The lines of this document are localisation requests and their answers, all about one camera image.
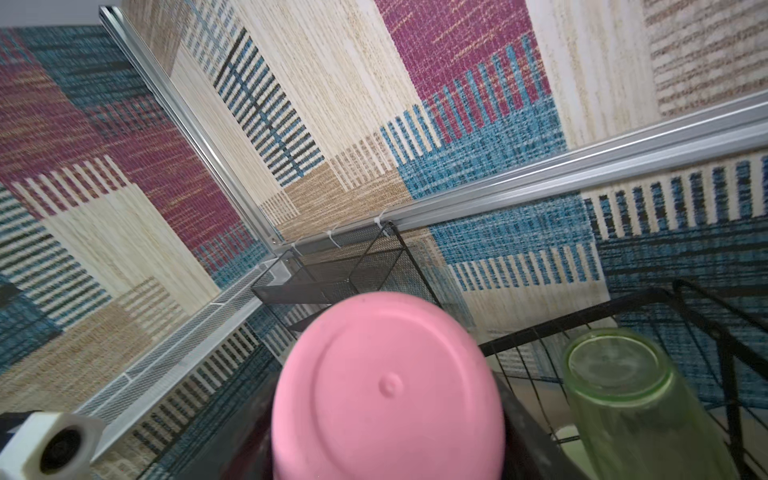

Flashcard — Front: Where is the opaque pink plastic cup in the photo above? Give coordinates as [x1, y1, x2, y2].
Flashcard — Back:
[271, 292, 505, 479]

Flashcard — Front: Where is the light green ceramic mug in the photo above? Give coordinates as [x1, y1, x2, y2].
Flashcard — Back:
[554, 425, 596, 479]

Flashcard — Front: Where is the black two-tier dish rack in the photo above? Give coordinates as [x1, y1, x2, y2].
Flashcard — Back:
[144, 280, 767, 479]

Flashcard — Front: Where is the black mesh shelf unit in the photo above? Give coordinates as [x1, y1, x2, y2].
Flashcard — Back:
[251, 222, 441, 337]

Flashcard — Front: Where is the white wire wall basket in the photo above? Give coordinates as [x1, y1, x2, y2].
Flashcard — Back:
[76, 259, 289, 463]

